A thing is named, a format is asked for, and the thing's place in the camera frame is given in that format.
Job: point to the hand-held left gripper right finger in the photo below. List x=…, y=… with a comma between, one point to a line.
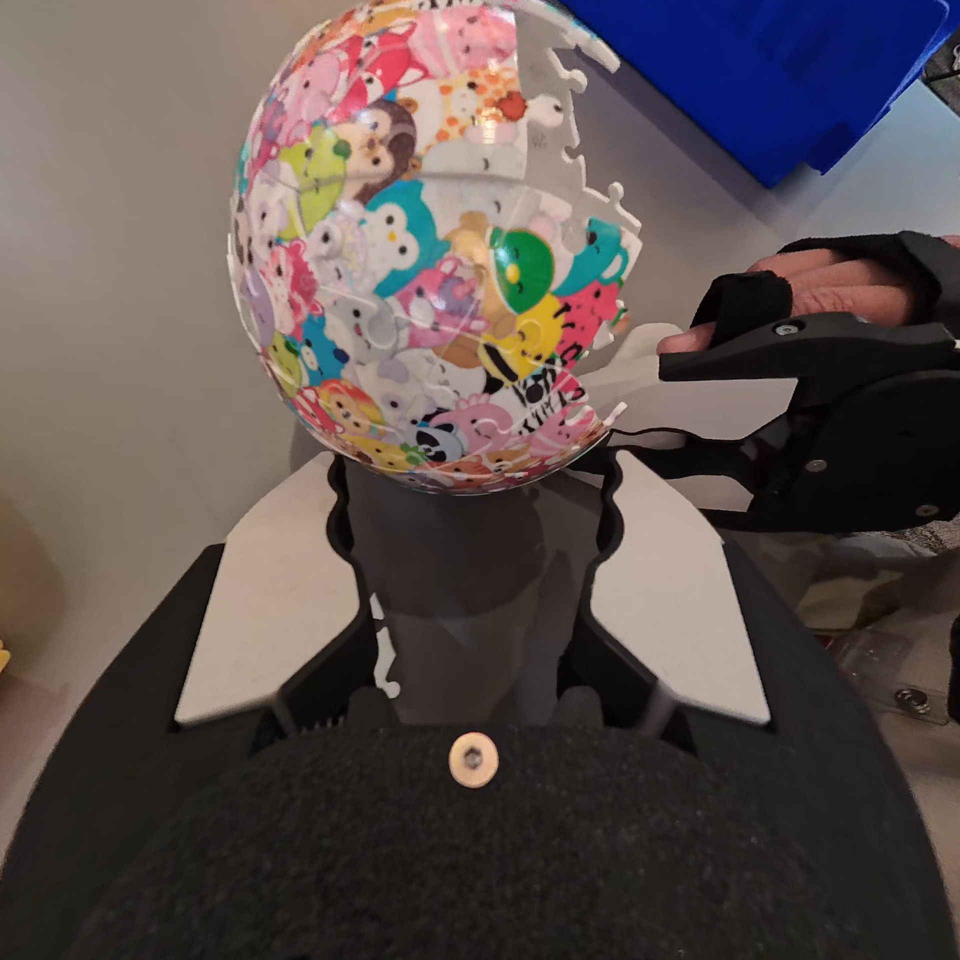
x=675, y=615

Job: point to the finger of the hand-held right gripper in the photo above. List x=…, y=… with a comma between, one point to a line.
x=690, y=465
x=648, y=360

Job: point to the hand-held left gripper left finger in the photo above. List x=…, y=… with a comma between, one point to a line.
x=270, y=615

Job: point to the colourful puzzle ball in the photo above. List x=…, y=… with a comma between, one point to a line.
x=435, y=255

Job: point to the white puzzle piece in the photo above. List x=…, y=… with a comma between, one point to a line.
x=387, y=668

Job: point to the person's right hand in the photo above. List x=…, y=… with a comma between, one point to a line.
x=840, y=285

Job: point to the beige hoodie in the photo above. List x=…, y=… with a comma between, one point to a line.
x=885, y=600

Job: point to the blue plastic bin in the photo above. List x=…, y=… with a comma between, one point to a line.
x=780, y=75

